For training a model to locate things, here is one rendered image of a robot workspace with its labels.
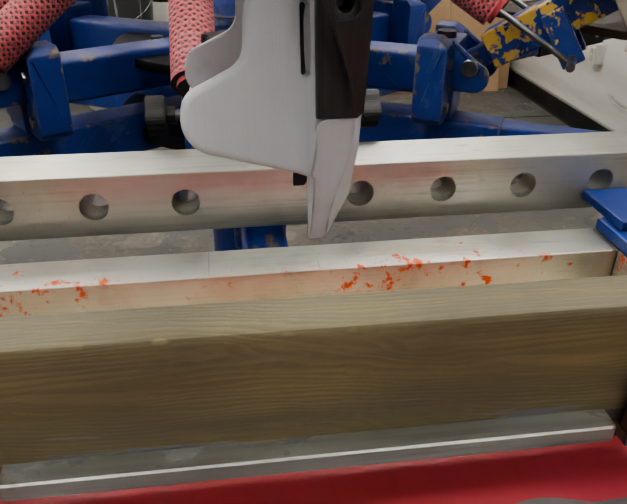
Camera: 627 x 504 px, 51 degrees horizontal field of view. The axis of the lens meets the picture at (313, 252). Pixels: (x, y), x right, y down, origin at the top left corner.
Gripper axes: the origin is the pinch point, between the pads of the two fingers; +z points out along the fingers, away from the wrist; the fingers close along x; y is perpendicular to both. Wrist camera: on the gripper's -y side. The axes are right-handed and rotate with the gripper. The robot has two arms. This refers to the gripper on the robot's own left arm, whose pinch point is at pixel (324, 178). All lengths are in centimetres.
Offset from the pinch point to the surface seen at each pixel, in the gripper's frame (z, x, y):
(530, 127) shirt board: 20, -60, -40
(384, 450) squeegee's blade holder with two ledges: 13.0, 3.0, -2.6
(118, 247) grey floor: 113, -202, 46
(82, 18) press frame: 10, -98, 26
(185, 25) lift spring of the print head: 2.8, -48.5, 7.0
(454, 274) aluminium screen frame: 14.6, -14.6, -12.3
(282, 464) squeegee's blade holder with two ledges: 13.2, 2.9, 2.3
